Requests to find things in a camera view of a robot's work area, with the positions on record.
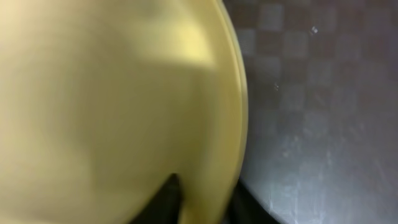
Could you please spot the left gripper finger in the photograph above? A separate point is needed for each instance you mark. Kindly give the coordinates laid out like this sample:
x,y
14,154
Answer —
x,y
164,206

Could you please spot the yellow round plate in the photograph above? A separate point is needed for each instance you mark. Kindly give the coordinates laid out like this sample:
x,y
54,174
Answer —
x,y
101,101

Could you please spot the brown plastic serving tray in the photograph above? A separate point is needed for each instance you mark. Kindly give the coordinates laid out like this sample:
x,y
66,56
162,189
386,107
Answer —
x,y
322,86

